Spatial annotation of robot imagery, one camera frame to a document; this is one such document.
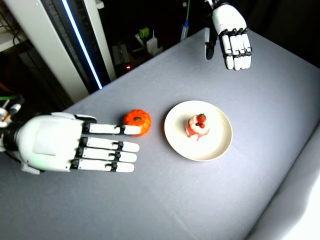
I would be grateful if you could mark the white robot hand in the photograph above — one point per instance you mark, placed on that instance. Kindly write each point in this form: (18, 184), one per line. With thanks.
(228, 20)
(45, 142)

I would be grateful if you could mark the black device with red light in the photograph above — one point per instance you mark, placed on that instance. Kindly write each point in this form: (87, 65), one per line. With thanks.
(121, 56)

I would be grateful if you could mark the white shelf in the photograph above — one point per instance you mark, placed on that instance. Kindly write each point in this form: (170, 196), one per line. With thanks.
(8, 40)

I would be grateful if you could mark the pink toy strawberry cake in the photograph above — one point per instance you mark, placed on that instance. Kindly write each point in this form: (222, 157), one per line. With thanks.
(197, 127)

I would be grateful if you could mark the grey table cloth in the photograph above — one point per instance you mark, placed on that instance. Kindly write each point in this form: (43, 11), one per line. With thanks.
(175, 190)

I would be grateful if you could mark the white plastic bottle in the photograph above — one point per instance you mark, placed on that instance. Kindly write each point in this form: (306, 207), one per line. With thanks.
(153, 45)

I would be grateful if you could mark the white column with blue light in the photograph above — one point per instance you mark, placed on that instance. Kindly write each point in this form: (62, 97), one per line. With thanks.
(52, 42)

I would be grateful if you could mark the orange toy pumpkin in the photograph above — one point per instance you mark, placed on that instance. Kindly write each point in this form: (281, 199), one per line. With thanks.
(136, 118)

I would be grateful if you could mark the green block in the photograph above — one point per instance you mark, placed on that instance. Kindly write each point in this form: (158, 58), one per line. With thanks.
(144, 32)

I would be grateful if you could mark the cream round plate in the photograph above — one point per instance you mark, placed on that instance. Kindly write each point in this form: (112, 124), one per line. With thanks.
(215, 145)

